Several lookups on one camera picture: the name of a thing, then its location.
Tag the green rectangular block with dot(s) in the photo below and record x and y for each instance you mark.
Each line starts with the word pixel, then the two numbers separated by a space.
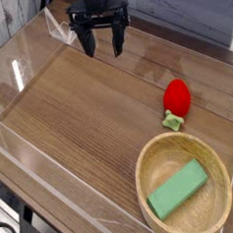
pixel 177 189

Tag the clear acrylic corner bracket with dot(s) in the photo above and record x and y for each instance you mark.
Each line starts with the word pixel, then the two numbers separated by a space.
pixel 59 31

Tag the red plush strawberry toy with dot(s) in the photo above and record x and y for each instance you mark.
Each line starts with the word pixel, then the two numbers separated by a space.
pixel 176 102

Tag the wooden bowl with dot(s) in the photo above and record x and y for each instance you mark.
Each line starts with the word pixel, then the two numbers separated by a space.
pixel 207 209

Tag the clear acrylic tray wall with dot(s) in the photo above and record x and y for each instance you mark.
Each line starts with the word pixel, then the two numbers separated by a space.
pixel 59 196

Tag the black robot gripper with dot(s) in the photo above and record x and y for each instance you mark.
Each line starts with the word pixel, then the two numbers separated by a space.
pixel 85 15

